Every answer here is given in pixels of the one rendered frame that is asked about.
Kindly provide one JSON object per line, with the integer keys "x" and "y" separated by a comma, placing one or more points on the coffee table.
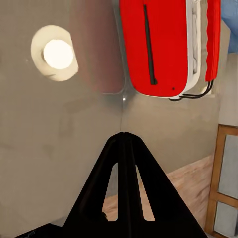
{"x": 65, "y": 90}

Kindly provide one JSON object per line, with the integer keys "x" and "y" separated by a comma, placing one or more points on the radio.
{"x": 162, "y": 39}

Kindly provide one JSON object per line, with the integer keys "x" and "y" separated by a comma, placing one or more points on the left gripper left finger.
{"x": 83, "y": 220}

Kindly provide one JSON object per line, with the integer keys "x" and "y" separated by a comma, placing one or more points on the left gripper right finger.
{"x": 173, "y": 219}

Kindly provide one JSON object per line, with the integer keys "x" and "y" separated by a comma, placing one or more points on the door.
{"x": 222, "y": 212}

